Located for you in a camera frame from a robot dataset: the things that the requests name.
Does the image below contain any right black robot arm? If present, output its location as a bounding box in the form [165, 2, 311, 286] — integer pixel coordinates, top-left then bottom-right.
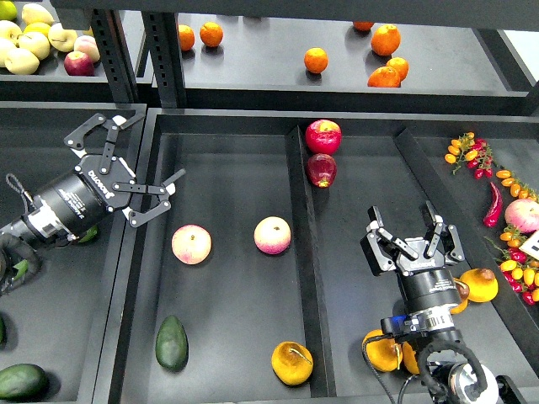
[360, 202, 525, 403]

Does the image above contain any pale apple front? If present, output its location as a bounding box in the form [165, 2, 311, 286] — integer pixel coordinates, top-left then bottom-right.
[4, 48, 40, 75]

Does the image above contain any pale apple with stem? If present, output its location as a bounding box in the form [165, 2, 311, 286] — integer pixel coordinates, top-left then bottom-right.
[48, 23, 78, 53]

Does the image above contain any upper cherry tomato bunch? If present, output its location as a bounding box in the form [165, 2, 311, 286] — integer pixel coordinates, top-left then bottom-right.
[444, 131, 494, 179]

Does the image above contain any white label card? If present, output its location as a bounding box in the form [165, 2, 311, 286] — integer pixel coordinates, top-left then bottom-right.
[520, 231, 539, 260]

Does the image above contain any black shelf post right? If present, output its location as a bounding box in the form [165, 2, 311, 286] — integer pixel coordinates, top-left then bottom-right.
[141, 12, 187, 109]

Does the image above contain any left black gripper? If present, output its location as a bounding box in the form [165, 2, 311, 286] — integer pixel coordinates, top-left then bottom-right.
[63, 113, 186, 228]

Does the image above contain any pink apple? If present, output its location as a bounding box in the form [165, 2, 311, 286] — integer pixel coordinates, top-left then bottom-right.
[171, 225, 211, 265]
[253, 216, 291, 255]

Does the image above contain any pale apple middle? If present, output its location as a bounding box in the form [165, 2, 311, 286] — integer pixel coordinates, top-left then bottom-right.
[18, 32, 51, 61]

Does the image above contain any light green avocado left edge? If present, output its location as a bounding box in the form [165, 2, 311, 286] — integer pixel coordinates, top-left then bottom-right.
[13, 259, 29, 280]

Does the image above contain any pink peach right edge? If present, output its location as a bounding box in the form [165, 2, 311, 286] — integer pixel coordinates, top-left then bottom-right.
[504, 199, 538, 233]

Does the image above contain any yellow lemon on shelf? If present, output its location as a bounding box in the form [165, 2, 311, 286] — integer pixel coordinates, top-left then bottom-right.
[24, 22, 51, 37]

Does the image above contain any pale apple left top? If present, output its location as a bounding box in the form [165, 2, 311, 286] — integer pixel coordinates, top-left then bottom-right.
[0, 20, 23, 45]

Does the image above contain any black shelf post left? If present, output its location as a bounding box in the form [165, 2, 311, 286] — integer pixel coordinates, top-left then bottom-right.
[91, 9, 139, 104]

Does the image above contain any black middle divided tray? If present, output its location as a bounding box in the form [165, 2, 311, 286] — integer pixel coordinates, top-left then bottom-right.
[110, 109, 538, 403]

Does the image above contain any pink apple left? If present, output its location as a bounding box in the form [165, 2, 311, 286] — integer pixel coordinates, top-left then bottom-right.
[171, 225, 211, 265]

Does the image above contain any black shelf post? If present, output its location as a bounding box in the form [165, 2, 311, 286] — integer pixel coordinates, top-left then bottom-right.
[91, 9, 139, 104]
[141, 12, 187, 109]

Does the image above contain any dark green avocado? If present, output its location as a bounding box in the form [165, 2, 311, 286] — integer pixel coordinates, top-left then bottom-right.
[155, 315, 189, 372]

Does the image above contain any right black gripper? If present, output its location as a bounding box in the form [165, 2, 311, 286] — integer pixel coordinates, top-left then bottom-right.
[360, 200, 465, 276]

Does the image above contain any pink apple centre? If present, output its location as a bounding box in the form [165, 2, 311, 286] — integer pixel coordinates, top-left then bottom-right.
[253, 216, 291, 255]

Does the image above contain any red chili pepper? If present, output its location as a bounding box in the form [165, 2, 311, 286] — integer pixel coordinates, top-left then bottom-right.
[483, 182, 503, 228]

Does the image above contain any pale yellow pear top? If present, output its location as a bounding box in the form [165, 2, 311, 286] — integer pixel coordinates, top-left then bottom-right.
[21, 3, 55, 25]

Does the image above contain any bright red apple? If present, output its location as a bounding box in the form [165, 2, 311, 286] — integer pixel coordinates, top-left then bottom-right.
[305, 120, 342, 155]

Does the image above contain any orange cherry tomato sprig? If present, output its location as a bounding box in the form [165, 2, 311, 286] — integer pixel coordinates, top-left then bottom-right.
[495, 169, 538, 202]

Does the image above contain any yellow pear bottom left of group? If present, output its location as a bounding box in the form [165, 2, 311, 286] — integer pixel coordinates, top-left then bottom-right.
[363, 329, 403, 372]

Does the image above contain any dark red apple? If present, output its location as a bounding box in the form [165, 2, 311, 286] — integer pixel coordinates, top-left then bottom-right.
[307, 153, 337, 189]

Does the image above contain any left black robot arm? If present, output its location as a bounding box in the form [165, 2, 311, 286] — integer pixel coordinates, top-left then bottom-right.
[1, 114, 185, 295]

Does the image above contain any cherry tomato bunch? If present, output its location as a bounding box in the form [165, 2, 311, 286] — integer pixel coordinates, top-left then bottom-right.
[487, 225, 538, 306]
[444, 131, 494, 179]

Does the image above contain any orange far left shelf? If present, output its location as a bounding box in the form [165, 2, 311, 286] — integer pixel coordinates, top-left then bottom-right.
[178, 24, 195, 52]

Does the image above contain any pink peach on shelf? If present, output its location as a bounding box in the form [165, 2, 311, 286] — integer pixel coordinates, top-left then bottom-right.
[73, 35, 100, 64]

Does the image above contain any green avocado upper left tray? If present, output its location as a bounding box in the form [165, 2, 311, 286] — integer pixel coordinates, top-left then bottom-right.
[77, 225, 99, 244]

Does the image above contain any yellow pear under gripper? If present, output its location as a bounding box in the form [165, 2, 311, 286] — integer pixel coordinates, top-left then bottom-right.
[450, 279, 470, 315]

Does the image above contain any lower cherry tomato bunch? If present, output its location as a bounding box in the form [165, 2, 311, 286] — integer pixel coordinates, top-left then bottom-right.
[487, 225, 538, 306]

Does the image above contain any pale apple left edge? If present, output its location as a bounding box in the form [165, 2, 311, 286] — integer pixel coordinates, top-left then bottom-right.
[0, 38, 17, 68]

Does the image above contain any yellow pear bottom right of group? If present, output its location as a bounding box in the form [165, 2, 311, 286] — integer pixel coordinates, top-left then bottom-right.
[402, 342, 419, 375]

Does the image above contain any red apple on shelf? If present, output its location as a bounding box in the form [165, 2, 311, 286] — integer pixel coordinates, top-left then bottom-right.
[64, 50, 94, 77]

